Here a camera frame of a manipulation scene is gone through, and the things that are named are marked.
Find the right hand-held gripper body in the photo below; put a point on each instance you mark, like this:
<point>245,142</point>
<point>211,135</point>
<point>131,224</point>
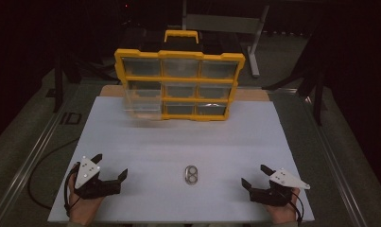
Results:
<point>273,195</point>

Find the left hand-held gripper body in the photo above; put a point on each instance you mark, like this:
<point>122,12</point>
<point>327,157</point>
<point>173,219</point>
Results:
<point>87,171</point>

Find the clear plastic drawer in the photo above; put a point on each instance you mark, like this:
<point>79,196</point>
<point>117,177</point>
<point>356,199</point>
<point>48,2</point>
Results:
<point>144,108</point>

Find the person's right hand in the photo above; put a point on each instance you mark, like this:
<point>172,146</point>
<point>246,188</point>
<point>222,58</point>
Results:
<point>284,213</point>

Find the person's left hand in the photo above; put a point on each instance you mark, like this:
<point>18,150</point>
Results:
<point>82,209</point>

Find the white table mat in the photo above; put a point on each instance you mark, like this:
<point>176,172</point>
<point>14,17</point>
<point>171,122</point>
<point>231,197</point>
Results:
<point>178,145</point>

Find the black stand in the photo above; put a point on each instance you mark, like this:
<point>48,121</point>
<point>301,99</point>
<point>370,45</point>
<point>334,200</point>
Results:
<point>317,94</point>
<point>58,88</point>

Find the yellow drawer organizer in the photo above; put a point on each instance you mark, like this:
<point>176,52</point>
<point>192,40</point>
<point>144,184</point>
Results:
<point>181,79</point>

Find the aluminium rail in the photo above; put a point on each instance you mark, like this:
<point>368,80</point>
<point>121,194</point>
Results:
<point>333,164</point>
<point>24,167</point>

